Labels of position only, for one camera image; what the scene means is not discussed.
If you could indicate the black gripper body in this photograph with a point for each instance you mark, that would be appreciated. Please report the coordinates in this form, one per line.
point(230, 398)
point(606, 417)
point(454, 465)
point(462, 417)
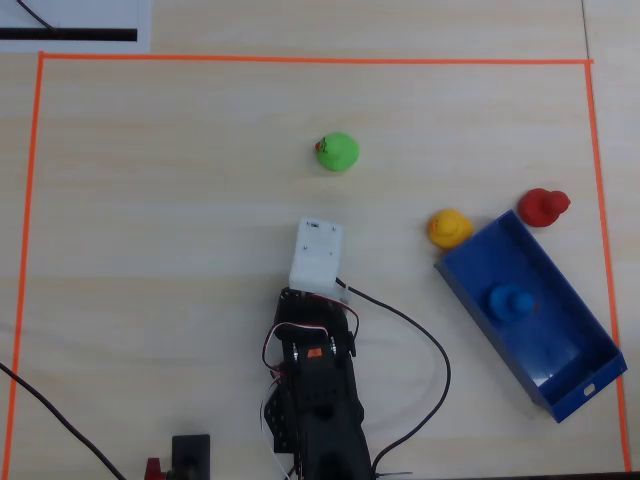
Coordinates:
point(295, 307)

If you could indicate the blue rubber duck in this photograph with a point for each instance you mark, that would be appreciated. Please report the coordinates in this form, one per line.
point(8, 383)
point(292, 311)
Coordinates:
point(502, 302)

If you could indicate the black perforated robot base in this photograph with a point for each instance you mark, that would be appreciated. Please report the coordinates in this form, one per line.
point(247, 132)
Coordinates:
point(277, 420)

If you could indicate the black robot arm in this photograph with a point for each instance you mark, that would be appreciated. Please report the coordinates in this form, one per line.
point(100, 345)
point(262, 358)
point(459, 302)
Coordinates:
point(325, 400)

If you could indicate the yellow rubber duck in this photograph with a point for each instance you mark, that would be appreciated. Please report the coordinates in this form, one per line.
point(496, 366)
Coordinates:
point(450, 230)

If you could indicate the green rubber duck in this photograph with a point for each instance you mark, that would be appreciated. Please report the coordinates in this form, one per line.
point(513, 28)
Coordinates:
point(340, 152)

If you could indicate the red rubber duck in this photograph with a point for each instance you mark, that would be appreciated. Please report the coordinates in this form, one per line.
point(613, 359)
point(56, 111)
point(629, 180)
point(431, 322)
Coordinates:
point(540, 207)

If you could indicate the blue open box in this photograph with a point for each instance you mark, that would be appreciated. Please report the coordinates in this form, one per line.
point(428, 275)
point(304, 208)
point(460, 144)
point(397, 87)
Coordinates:
point(565, 360)

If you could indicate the black table clamp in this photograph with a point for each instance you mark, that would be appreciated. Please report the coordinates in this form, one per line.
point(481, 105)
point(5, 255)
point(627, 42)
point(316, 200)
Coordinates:
point(190, 447)

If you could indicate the orange tape strip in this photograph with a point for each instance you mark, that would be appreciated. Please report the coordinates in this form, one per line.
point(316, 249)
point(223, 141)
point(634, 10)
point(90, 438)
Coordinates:
point(300, 58)
point(607, 260)
point(25, 250)

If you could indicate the white camera box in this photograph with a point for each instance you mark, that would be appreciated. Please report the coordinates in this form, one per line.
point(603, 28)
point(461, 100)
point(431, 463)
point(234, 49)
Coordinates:
point(315, 255)

